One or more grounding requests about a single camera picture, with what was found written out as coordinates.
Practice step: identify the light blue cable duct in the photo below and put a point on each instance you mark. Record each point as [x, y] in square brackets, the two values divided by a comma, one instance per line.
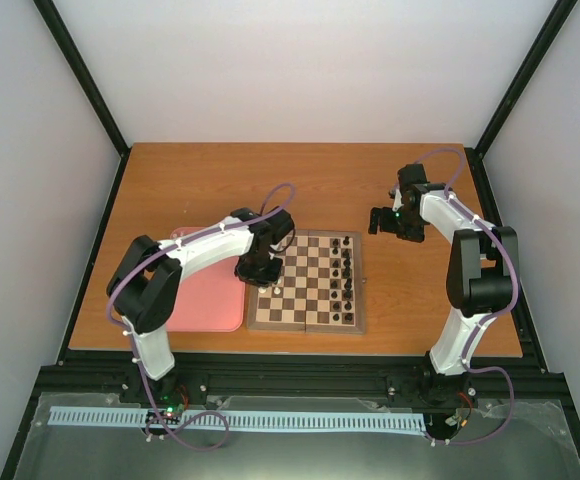
[242, 421]

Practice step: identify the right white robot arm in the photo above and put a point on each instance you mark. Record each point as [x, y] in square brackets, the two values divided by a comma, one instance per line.
[482, 280]

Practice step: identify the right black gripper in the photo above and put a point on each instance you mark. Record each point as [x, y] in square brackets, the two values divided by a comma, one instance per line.
[414, 235]

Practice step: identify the black aluminium frame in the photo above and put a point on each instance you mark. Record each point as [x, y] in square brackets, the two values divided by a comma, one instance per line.
[289, 375]

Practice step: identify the pink plastic tray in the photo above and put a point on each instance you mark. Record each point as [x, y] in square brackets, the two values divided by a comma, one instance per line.
[210, 300]

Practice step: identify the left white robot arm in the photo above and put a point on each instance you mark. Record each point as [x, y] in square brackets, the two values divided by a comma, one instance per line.
[142, 292]

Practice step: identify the wooden chess board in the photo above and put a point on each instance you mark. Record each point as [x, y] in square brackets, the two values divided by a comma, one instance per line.
[317, 294]

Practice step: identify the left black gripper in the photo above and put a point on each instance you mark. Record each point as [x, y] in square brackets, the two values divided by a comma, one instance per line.
[271, 278]

